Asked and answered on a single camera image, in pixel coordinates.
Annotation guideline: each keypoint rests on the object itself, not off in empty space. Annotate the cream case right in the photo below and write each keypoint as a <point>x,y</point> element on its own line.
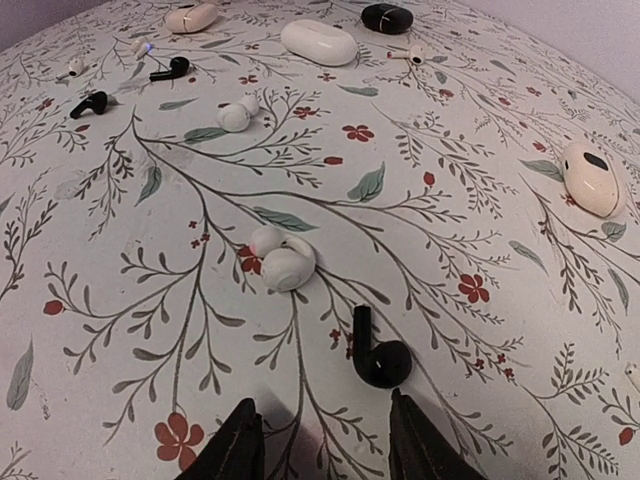
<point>591,180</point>

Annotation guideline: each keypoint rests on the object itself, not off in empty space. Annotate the white earbud far left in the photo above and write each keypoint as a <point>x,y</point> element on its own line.
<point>75,68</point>

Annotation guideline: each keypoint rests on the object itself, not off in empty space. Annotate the small black charging case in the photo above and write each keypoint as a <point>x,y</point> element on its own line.
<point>387,18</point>

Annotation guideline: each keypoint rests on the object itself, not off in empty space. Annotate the white earbud centre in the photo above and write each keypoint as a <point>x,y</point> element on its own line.
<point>236,117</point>

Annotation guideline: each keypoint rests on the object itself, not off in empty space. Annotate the cream case left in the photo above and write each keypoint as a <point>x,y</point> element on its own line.
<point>192,18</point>

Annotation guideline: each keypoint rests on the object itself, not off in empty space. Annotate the white oval charging case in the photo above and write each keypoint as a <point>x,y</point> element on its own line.
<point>318,42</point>

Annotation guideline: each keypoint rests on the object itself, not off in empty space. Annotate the white stem earbud far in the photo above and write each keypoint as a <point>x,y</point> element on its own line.
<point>415,54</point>

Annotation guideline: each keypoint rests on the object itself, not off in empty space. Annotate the black earbud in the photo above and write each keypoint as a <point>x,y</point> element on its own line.
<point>386,365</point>
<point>178,67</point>
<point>96,103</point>

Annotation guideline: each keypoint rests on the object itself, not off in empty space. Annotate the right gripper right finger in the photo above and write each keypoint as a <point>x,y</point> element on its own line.
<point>417,448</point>

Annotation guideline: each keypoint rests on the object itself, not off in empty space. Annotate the cream case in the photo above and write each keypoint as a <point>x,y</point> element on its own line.
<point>591,180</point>
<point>192,18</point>

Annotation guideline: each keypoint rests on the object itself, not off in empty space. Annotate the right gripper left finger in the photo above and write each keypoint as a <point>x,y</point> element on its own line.
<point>236,450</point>

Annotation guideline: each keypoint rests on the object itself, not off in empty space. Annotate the white stem earbud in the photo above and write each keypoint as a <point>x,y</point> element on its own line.
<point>632,372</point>
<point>415,54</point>

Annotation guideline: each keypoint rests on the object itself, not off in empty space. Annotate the white clip earbud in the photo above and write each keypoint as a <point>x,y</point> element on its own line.
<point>287,261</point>

